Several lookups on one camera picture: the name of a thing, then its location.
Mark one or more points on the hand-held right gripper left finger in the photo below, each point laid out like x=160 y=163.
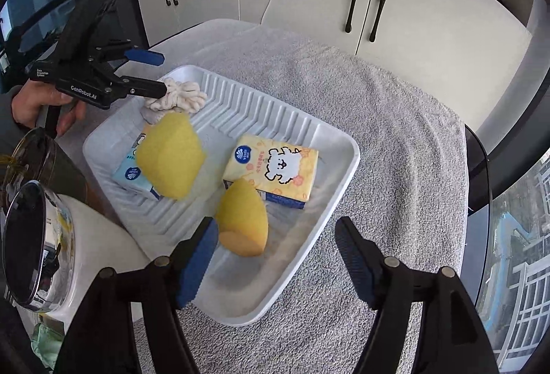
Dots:
x=197 y=262

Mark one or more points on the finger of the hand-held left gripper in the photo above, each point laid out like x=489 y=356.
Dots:
x=146 y=88
x=144 y=56

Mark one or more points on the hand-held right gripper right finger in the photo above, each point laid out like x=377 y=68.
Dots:
x=359 y=258

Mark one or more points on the beige knitted band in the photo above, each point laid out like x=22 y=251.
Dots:
x=150 y=115

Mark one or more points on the cream chenille scrunchie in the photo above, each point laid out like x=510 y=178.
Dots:
x=184 y=92

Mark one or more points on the yellow rounded sponge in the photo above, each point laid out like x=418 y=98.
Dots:
x=242 y=219

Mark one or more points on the yellow square sponge block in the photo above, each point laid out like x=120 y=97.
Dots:
x=172 y=159

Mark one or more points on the blue tissue packet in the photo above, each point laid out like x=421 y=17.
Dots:
x=129 y=174

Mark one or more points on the yellow tissue packet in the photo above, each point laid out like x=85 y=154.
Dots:
x=275 y=163

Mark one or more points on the white ribbed plastic tray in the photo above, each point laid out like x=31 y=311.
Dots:
x=275 y=112

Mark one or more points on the person's left hand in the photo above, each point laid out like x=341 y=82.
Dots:
x=30 y=103

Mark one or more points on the white mug with mirrored lid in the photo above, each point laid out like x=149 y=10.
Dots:
x=99 y=236

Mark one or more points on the grey terry towel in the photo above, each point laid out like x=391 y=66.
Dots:
x=386 y=120

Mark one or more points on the high-rise buildings outside window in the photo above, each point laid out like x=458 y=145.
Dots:
x=520 y=271

